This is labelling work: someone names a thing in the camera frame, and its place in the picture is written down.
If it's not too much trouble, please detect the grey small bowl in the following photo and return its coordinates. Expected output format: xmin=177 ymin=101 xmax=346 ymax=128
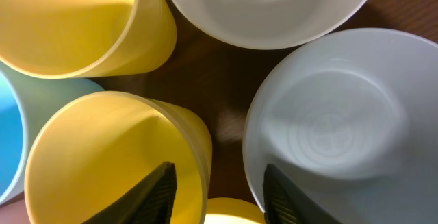
xmin=243 ymin=28 xmax=437 ymax=223

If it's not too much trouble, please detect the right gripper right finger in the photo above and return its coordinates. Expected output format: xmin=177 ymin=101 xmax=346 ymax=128
xmin=263 ymin=164 xmax=340 ymax=224

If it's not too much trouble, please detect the white small bowl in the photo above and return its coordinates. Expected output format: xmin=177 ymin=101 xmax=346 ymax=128
xmin=172 ymin=0 xmax=367 ymax=50

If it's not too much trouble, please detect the light blue cup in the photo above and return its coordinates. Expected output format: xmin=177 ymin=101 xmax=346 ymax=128
xmin=1 ymin=63 xmax=103 ymax=203

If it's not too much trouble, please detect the yellow small bowl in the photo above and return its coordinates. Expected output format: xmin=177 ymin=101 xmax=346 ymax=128
xmin=204 ymin=197 xmax=266 ymax=224

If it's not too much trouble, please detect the yellow cup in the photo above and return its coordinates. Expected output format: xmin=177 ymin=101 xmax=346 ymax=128
xmin=25 ymin=91 xmax=212 ymax=223
xmin=1 ymin=0 xmax=177 ymax=79

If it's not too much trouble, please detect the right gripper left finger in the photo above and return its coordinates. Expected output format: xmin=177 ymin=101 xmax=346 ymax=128
xmin=84 ymin=162 xmax=177 ymax=224

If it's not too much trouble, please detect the pink cup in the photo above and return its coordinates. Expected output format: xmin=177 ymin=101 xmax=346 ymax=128
xmin=0 ymin=200 xmax=31 ymax=224

